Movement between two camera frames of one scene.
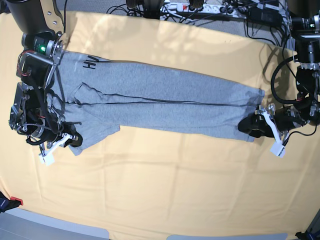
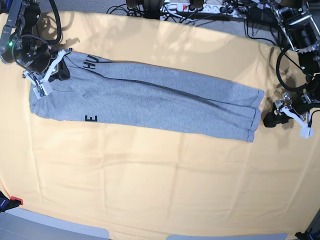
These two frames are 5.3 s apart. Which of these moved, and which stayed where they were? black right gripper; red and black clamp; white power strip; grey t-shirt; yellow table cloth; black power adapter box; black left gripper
Moved: grey t-shirt; black right gripper; black left gripper
Stayed: red and black clamp; white power strip; black power adapter box; yellow table cloth
